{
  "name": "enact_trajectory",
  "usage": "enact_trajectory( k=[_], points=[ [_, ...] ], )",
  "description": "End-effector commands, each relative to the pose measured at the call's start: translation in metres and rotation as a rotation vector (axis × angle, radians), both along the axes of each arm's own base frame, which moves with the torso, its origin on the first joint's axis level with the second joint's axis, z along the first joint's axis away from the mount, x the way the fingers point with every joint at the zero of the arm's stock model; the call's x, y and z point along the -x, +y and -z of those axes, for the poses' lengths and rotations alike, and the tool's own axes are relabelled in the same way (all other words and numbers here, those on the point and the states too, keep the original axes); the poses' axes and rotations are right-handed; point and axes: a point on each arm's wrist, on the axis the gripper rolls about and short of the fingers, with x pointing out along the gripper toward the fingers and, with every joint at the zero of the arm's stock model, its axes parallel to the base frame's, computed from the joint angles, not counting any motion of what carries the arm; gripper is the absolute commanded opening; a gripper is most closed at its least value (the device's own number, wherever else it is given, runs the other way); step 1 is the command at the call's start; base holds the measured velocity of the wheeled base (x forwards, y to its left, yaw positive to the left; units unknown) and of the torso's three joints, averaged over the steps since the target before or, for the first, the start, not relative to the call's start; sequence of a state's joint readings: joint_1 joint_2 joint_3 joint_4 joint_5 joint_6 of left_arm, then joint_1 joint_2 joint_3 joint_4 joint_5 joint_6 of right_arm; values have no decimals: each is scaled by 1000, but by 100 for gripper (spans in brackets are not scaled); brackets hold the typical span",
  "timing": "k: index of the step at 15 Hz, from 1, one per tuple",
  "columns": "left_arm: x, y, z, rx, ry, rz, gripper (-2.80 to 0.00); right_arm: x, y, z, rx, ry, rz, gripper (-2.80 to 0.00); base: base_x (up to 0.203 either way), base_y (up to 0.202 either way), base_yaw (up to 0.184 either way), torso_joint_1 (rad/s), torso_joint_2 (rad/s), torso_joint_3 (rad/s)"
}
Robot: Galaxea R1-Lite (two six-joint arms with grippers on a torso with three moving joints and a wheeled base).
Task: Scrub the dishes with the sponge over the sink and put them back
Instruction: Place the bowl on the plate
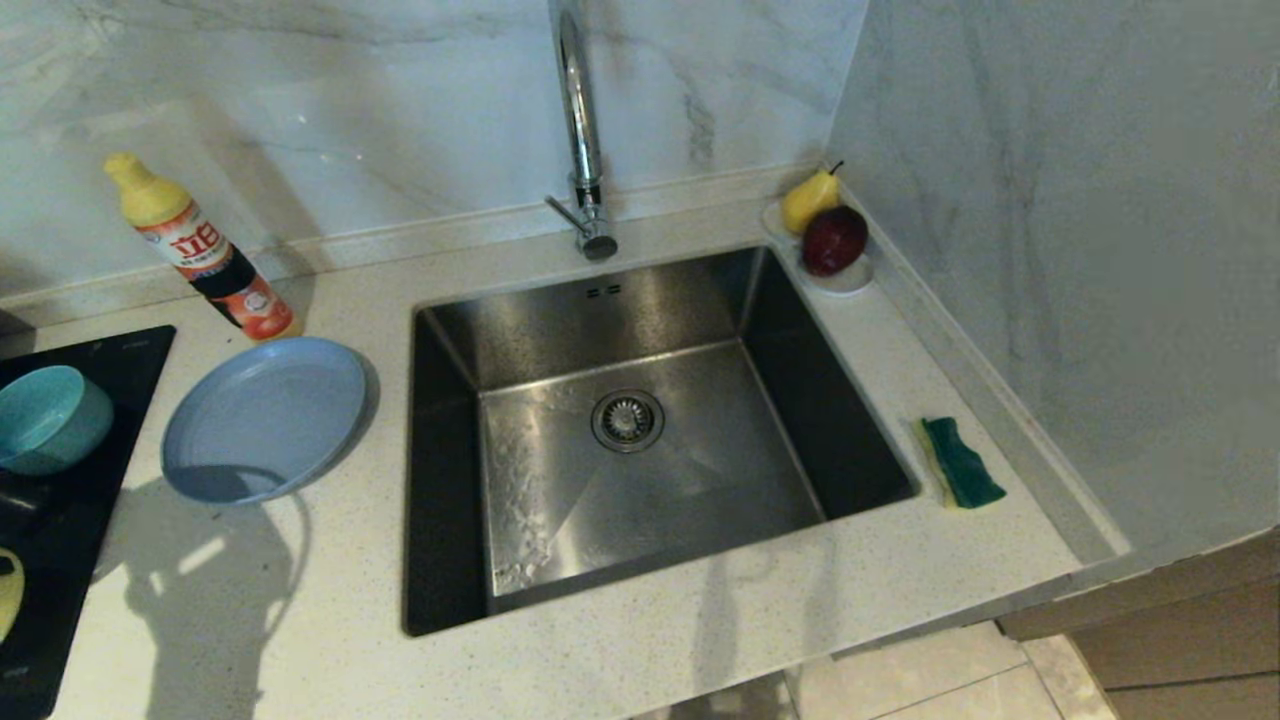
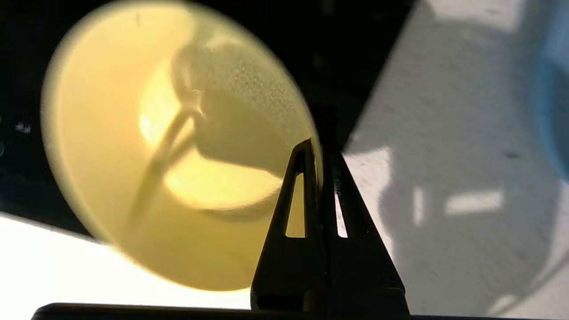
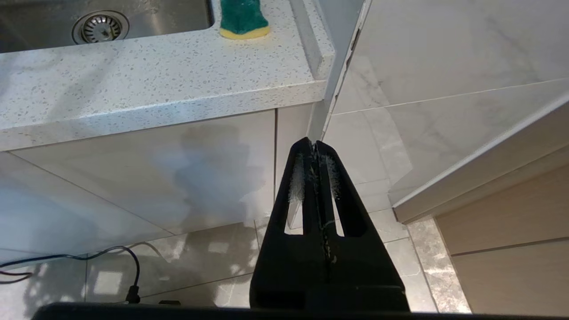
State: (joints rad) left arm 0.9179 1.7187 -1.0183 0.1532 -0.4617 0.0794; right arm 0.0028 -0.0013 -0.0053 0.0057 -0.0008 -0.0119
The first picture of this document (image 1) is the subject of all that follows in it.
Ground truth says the metal sink drain strainer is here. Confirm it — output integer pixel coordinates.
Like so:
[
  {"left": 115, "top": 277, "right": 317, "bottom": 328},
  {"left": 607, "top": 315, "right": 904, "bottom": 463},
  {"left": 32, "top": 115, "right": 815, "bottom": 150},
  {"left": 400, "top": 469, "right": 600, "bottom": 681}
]
[{"left": 591, "top": 389, "right": 666, "bottom": 453}]

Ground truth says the red apple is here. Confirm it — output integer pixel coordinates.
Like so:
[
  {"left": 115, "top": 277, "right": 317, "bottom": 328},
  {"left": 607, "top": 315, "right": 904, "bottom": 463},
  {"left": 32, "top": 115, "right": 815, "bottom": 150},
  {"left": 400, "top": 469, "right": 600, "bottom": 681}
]
[{"left": 801, "top": 205, "right": 870, "bottom": 278}]

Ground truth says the small white dish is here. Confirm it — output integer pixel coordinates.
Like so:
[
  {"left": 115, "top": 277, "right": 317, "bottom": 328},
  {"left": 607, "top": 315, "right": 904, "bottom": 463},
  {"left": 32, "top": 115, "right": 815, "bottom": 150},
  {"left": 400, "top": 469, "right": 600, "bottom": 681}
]
[{"left": 762, "top": 198, "right": 876, "bottom": 296}]

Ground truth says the teal bowl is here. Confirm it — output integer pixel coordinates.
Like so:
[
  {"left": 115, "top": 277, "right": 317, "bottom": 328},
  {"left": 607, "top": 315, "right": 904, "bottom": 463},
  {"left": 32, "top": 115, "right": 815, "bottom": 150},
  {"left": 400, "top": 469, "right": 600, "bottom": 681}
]
[{"left": 0, "top": 365, "right": 115, "bottom": 476}]

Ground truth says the green and yellow sponge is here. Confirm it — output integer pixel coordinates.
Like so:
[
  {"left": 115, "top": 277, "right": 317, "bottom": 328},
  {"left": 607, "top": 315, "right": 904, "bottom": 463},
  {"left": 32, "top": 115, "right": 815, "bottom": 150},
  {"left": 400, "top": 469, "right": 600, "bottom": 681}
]
[{"left": 915, "top": 416, "right": 1008, "bottom": 511}]

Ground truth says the black induction cooktop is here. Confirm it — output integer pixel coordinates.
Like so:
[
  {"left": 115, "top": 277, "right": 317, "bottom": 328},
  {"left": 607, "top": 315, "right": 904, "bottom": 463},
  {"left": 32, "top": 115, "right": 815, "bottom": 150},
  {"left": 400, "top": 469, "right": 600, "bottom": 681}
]
[{"left": 0, "top": 325, "right": 177, "bottom": 720}]

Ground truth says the stainless steel sink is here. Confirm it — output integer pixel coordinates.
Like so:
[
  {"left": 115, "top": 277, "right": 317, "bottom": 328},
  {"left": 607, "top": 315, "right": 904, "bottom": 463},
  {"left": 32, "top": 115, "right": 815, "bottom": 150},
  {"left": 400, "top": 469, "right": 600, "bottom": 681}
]
[{"left": 402, "top": 245, "right": 921, "bottom": 637}]

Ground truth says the wooden cabinet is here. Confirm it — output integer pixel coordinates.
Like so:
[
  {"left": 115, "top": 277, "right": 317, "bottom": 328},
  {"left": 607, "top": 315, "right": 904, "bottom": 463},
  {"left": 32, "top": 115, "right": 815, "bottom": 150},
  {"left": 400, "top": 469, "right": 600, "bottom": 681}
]
[{"left": 997, "top": 525, "right": 1280, "bottom": 720}]

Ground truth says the chrome kitchen faucet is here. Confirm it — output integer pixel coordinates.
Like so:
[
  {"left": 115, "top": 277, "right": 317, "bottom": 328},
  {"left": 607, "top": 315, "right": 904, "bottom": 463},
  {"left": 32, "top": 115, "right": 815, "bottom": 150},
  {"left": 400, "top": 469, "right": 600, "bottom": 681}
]
[{"left": 541, "top": 0, "right": 620, "bottom": 263}]

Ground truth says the orange dish soap bottle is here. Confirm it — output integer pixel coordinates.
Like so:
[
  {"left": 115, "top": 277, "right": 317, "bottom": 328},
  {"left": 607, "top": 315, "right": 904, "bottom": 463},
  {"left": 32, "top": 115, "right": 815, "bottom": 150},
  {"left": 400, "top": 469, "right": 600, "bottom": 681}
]
[{"left": 105, "top": 152, "right": 303, "bottom": 341}]

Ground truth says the yellow bowl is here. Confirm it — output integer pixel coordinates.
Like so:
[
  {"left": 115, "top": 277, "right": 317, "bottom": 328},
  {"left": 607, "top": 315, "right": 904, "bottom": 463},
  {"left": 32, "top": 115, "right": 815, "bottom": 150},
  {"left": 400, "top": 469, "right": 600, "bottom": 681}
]
[{"left": 0, "top": 546, "right": 27, "bottom": 643}]

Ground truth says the grey-blue plate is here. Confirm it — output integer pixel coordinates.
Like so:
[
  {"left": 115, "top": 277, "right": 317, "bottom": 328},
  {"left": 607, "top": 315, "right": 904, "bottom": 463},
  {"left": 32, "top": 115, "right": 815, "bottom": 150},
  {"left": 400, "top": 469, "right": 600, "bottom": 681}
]
[{"left": 161, "top": 336, "right": 368, "bottom": 504}]

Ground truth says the yellow pear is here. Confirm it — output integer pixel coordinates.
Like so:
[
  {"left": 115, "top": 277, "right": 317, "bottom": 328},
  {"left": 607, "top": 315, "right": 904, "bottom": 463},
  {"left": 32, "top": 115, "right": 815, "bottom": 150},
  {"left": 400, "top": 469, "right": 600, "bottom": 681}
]
[{"left": 781, "top": 161, "right": 846, "bottom": 236}]

